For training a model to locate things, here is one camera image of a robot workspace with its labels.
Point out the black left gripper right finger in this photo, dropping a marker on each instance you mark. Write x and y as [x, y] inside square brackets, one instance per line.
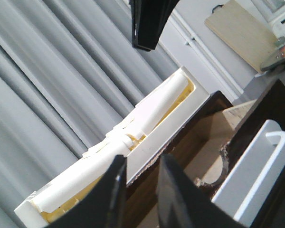
[182, 205]

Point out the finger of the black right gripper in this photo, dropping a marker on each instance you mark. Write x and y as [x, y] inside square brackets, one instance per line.
[148, 21]

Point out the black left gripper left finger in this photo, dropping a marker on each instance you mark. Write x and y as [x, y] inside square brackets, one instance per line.
[103, 207]

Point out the dark wooden drawer cabinet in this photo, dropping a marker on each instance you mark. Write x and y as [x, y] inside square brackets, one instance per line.
[207, 146]

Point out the white tray with paper rolls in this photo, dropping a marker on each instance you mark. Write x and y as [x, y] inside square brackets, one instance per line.
[139, 136]

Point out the light wooden cutting board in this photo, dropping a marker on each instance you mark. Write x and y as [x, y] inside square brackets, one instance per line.
[243, 33]

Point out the grey pleated curtain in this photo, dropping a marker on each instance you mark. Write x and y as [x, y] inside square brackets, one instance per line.
[68, 75]

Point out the grey plate with fruit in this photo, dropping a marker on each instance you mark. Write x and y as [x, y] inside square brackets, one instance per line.
[274, 60]

